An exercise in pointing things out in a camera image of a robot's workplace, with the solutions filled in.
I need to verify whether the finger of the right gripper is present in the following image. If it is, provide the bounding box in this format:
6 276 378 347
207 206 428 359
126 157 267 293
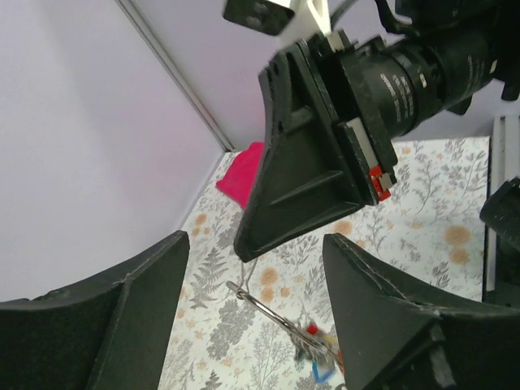
234 40 362 262

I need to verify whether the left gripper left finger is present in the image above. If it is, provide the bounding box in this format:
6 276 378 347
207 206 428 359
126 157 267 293
1 231 190 389

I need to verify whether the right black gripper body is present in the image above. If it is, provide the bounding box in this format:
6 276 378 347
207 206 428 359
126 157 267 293
284 32 397 206

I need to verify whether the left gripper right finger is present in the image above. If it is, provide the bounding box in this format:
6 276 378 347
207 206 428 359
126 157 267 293
323 234 519 389

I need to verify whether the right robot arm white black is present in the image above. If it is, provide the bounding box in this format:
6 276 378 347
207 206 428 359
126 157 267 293
234 1 519 262

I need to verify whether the red folded cloth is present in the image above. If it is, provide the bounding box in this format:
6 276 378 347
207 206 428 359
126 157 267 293
216 141 264 210

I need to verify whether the blue key tag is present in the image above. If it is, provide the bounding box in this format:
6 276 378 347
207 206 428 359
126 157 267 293
312 362 336 384

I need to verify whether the red window key tag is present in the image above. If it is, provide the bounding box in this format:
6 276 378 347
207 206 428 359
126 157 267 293
305 323 322 336

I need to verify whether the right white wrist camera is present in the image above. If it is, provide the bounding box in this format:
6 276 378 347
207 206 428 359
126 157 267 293
223 0 332 41

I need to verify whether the aluminium corner post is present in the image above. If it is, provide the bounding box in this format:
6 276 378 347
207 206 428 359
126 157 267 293
115 0 236 152

